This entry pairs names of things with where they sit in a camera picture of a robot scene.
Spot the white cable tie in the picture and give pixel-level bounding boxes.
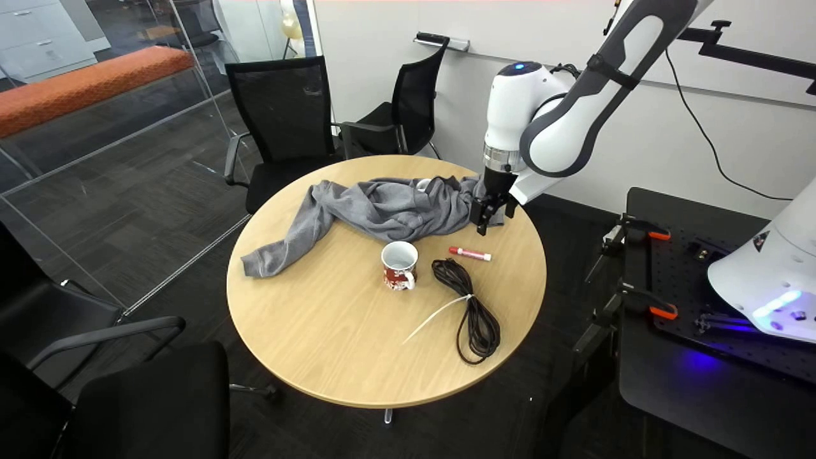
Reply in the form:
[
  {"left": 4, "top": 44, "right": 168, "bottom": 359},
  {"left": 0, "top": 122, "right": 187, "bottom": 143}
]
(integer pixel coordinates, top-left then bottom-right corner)
[{"left": 404, "top": 292, "right": 478, "bottom": 344}]

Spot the round wooden table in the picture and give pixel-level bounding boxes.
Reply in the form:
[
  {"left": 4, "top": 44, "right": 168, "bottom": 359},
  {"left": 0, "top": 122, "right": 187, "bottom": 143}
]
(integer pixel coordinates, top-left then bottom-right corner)
[{"left": 225, "top": 153, "right": 548, "bottom": 426}]

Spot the orange marker with white cap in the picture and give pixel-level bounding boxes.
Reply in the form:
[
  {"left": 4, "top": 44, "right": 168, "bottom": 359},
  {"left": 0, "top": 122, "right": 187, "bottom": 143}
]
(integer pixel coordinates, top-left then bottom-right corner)
[{"left": 446, "top": 242, "right": 495, "bottom": 265}]

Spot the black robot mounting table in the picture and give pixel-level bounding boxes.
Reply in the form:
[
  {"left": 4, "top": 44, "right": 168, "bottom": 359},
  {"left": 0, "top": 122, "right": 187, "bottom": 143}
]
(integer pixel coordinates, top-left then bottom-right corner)
[{"left": 618, "top": 186, "right": 816, "bottom": 459}]

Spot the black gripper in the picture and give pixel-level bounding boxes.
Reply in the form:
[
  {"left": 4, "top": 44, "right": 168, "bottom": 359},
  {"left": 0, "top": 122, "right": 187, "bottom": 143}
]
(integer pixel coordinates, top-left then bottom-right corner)
[{"left": 474, "top": 167, "right": 524, "bottom": 239}]

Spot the coiled black cable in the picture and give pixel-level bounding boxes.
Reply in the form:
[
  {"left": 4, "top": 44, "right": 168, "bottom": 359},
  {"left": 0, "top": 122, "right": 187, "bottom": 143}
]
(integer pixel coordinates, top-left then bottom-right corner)
[{"left": 428, "top": 257, "right": 505, "bottom": 367}]

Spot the black mesh office chair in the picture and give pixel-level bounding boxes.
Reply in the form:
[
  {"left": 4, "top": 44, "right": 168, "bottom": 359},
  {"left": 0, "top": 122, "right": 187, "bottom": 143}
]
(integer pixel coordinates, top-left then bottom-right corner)
[
  {"left": 0, "top": 220, "right": 190, "bottom": 372},
  {"left": 0, "top": 340, "right": 233, "bottom": 459},
  {"left": 223, "top": 53, "right": 342, "bottom": 215},
  {"left": 335, "top": 30, "right": 452, "bottom": 162}
]

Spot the grey fleece sweater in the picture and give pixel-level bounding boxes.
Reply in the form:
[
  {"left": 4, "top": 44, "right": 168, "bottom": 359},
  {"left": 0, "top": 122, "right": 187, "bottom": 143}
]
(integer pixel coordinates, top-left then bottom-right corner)
[{"left": 240, "top": 174, "right": 491, "bottom": 280}]

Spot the black clamp with orange handle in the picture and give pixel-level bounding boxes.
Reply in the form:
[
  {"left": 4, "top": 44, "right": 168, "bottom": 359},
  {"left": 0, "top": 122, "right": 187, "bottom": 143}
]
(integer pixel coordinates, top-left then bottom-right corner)
[
  {"left": 585, "top": 213, "right": 677, "bottom": 288},
  {"left": 572, "top": 279, "right": 683, "bottom": 355}
]

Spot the red and white mug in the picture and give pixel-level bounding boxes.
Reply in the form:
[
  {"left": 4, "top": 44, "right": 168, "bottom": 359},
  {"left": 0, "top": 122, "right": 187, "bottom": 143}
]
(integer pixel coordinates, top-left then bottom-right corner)
[{"left": 377, "top": 239, "right": 422, "bottom": 293}]

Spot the thin black wall cable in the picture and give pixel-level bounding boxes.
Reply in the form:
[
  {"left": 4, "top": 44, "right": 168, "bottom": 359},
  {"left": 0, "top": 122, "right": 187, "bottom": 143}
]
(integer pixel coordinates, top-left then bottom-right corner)
[{"left": 660, "top": 47, "right": 798, "bottom": 206}]

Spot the orange upholstered bench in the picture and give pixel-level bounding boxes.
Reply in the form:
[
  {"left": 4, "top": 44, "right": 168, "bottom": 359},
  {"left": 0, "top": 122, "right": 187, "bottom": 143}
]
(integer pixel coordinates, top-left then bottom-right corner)
[{"left": 0, "top": 44, "right": 197, "bottom": 143}]

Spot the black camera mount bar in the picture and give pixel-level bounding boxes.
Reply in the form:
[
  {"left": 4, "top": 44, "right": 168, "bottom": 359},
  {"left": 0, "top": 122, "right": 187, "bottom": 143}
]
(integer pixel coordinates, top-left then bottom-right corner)
[{"left": 679, "top": 18, "right": 816, "bottom": 97}]

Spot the small black connector box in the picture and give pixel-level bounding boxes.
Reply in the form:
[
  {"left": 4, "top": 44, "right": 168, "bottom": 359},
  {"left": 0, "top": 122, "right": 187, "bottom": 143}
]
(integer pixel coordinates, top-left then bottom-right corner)
[{"left": 686, "top": 239, "right": 727, "bottom": 265}]

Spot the black robot cable connector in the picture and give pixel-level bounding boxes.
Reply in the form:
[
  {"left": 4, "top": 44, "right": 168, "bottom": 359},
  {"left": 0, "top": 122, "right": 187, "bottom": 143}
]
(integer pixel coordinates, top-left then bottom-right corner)
[{"left": 695, "top": 310, "right": 769, "bottom": 336}]

